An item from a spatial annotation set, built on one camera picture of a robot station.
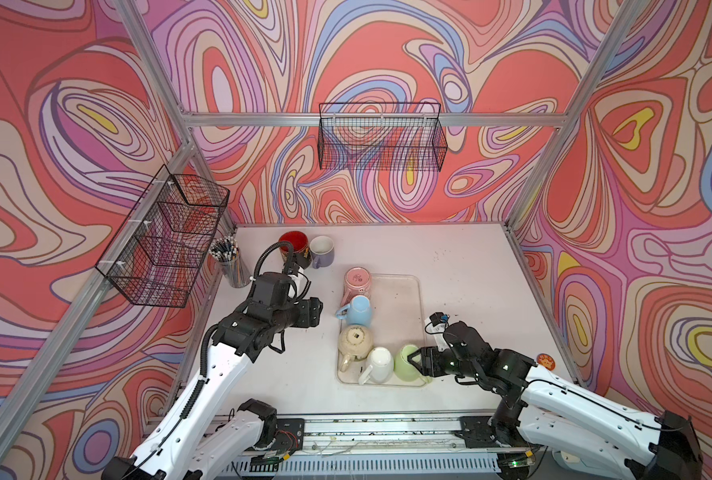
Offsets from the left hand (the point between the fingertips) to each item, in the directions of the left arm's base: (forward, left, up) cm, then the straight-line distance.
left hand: (314, 302), depth 75 cm
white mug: (-13, -17, -11) cm, 24 cm away
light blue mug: (+3, -11, -10) cm, 15 cm away
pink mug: (+12, -11, -8) cm, 18 cm away
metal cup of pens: (+20, +29, -3) cm, 35 cm away
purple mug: (+31, +2, -16) cm, 34 cm away
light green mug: (-13, -24, -12) cm, 29 cm away
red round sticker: (-9, -65, -19) cm, 69 cm away
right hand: (-12, -28, -13) cm, 32 cm away
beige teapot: (-6, -10, -11) cm, 16 cm away
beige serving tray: (+7, -24, -24) cm, 34 cm away
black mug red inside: (+31, +9, -12) cm, 34 cm away
